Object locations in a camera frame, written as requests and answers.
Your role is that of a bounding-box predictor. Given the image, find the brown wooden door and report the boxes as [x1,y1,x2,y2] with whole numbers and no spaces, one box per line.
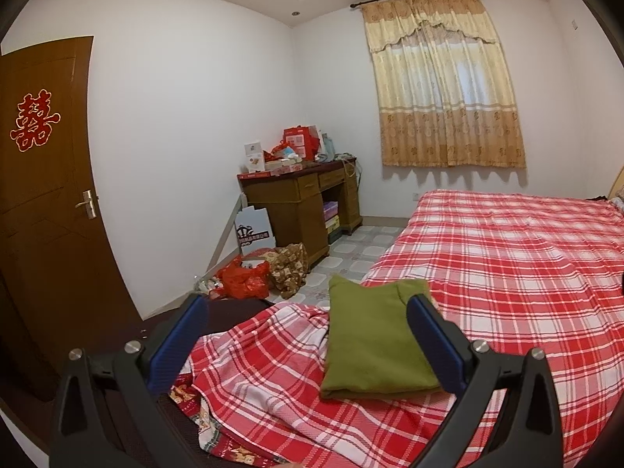
[0,35,142,401]

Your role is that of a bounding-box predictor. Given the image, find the clear plastic bottle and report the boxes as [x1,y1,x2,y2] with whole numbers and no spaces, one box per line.
[192,275,222,298]

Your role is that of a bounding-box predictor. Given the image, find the beige floral window curtain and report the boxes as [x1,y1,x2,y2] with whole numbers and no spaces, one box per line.
[361,0,528,169]

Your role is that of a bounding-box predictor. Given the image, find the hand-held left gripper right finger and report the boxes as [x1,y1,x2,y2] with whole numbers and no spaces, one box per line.
[407,293,569,468]

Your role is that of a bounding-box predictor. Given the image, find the red floral quilt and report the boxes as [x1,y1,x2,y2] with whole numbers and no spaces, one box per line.
[170,370,293,468]

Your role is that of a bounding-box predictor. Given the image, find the grey metal frame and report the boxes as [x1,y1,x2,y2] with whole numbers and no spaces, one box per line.
[209,194,245,274]

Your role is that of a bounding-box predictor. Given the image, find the white upright card box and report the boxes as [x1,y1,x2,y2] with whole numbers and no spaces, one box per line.
[244,142,264,174]

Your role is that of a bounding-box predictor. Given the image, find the brown patterned bag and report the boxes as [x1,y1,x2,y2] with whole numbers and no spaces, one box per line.
[268,243,310,299]

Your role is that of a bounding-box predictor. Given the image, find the metal door handle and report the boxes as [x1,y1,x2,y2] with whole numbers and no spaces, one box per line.
[75,190,98,218]

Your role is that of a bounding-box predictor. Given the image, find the brown wooden desk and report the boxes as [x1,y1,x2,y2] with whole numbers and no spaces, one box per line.
[237,157,364,259]

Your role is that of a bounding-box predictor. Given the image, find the white cable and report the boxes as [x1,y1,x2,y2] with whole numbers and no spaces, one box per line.
[341,156,364,186]

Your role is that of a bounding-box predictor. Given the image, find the red gift box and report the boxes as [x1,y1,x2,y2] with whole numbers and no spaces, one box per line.
[283,126,321,161]

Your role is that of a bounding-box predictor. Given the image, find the flat red-edged box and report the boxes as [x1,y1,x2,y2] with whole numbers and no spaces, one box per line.
[239,163,299,179]

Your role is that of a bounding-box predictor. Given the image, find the green orange striped knit sweater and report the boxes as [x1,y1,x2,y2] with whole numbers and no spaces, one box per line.
[319,275,447,399]

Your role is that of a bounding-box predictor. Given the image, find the red door sticker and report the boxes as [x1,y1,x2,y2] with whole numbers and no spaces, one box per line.
[10,89,62,152]

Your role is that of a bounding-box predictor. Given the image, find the red plaid bed sheet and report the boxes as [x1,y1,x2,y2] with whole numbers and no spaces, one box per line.
[188,189,624,468]

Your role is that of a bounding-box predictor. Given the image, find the stacked boxes in desk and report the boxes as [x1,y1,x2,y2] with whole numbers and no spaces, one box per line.
[323,200,343,245]

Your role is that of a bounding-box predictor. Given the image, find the red plastic bag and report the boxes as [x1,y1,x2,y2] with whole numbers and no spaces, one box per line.
[214,255,271,300]

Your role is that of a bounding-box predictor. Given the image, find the white paper bag crown print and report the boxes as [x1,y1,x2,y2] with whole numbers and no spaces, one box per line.
[234,205,274,257]

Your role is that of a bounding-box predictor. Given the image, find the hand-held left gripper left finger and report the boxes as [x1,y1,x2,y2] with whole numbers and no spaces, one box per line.
[49,293,210,468]

